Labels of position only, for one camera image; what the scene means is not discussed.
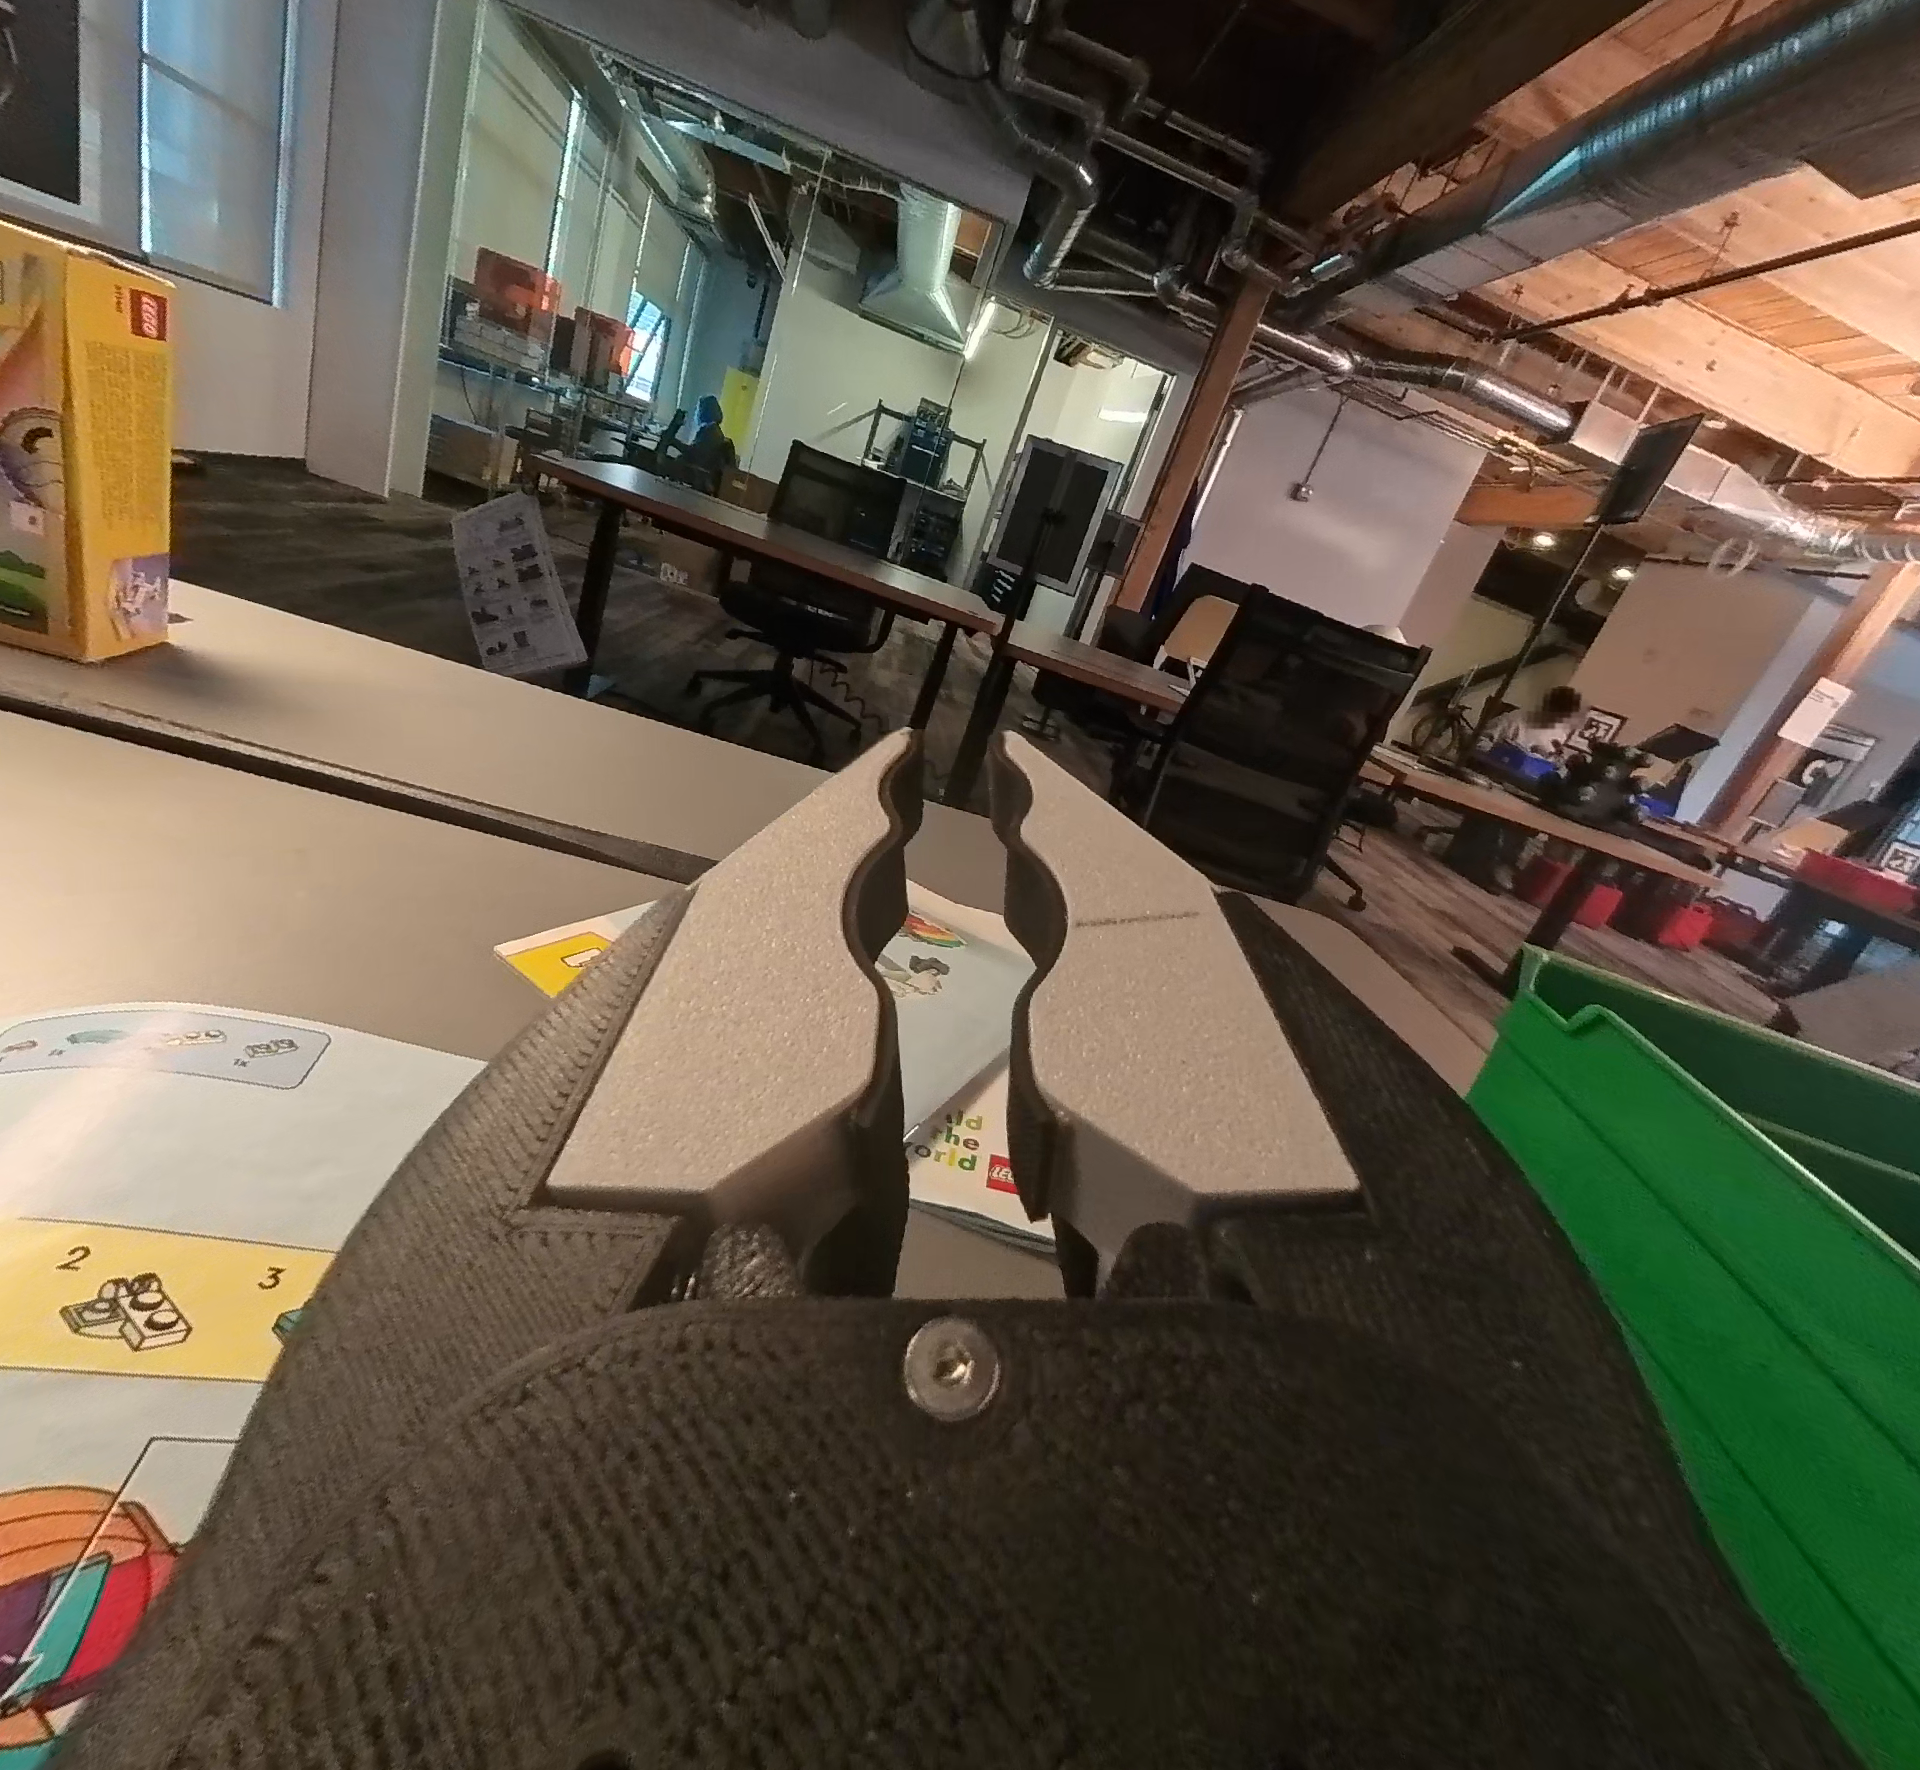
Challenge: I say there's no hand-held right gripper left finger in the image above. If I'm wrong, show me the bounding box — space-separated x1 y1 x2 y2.
545 727 924 1298

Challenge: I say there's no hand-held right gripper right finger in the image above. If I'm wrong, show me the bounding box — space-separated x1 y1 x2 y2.
986 729 1368 1302

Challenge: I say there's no green plastic bin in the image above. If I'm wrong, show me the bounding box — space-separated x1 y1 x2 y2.
1467 944 1920 1770

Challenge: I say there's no open lego instruction booklet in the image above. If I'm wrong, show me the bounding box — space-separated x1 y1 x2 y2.
0 1003 490 1770

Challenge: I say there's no yellow lego box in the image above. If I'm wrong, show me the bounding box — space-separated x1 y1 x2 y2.
0 222 178 666

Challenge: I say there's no black mesh chair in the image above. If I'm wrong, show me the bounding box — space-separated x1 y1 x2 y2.
1117 584 1434 911

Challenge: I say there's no dark wooden office table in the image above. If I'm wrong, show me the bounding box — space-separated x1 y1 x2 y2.
1002 630 1203 812
524 455 1005 760

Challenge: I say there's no beige chair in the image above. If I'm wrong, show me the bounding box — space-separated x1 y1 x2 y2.
1152 592 1249 684

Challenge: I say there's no long wooden workbench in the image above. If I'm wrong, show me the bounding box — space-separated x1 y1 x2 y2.
1357 747 1751 993

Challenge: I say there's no white diagram sheet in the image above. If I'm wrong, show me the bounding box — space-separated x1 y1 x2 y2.
453 493 588 674

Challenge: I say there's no black wheeled office chair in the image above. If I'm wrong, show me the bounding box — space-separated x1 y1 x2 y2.
686 438 903 770

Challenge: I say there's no black equipment cabinet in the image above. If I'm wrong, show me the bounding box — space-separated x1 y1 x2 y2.
991 434 1130 603

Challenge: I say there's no metal shelf rack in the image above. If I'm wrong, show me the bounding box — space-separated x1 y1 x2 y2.
870 396 985 573

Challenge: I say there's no monitor on pole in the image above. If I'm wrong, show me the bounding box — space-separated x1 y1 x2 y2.
1501 414 1709 753

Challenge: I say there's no metal range hood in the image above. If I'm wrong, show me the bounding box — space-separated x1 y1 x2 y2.
854 187 993 341

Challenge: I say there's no silver pipe run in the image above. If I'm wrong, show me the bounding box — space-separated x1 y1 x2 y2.
996 0 1323 303

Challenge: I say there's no large grid window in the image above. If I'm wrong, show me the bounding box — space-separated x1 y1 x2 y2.
143 0 310 303

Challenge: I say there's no black screen panel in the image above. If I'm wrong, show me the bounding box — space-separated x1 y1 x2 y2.
0 0 85 205

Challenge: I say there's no wooden support post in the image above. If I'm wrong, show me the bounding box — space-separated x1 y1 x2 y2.
1111 277 1278 618

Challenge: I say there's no thin silver air duct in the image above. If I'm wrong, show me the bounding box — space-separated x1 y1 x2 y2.
1260 315 1579 445

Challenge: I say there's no spiral silver air duct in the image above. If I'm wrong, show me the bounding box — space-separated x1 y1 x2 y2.
1484 0 1920 242

